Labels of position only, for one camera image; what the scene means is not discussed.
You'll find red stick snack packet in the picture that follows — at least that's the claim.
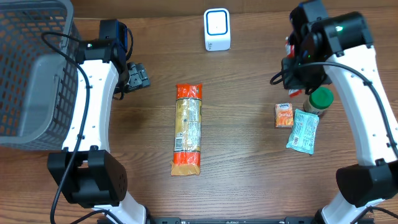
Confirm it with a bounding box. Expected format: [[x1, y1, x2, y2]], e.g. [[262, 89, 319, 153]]
[[285, 37, 302, 98]]

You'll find green lid glass jar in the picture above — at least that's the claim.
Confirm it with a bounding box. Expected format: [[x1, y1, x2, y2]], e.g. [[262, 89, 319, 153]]
[[303, 87, 334, 115]]

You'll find green wet wipes packet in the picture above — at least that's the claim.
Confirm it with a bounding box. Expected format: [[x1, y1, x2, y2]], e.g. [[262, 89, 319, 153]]
[[286, 109, 320, 155]]

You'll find orange spaghetti packet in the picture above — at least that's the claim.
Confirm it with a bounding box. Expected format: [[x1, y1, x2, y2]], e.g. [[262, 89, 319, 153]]
[[171, 83, 203, 176]]

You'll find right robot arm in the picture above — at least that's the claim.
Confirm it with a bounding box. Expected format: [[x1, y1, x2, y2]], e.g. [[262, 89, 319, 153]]
[[272, 1, 397, 223]]

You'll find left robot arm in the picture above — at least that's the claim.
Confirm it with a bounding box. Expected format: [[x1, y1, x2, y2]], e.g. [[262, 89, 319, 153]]
[[47, 19, 154, 224]]

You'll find white barcode scanner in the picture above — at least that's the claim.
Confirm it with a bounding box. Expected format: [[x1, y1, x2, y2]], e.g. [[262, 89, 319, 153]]
[[203, 8, 231, 52]]

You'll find grey plastic mesh basket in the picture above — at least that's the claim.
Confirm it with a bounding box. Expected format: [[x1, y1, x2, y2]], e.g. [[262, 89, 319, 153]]
[[1, 0, 80, 151]]

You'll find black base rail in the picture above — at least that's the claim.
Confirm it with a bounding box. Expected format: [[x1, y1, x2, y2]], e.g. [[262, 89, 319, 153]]
[[146, 217, 315, 224]]

